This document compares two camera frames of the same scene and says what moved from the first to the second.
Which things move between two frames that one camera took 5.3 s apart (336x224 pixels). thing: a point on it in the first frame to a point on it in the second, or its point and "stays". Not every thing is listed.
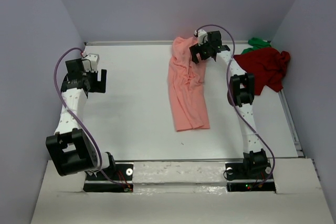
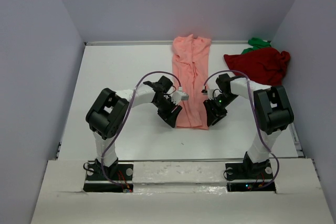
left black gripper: x=96 y=83 to x=169 y=112
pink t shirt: x=187 y=92 stays
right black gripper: x=203 y=51 to x=213 y=114
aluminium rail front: x=177 y=160 stays
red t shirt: x=268 y=66 stays
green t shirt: x=256 y=43 stays
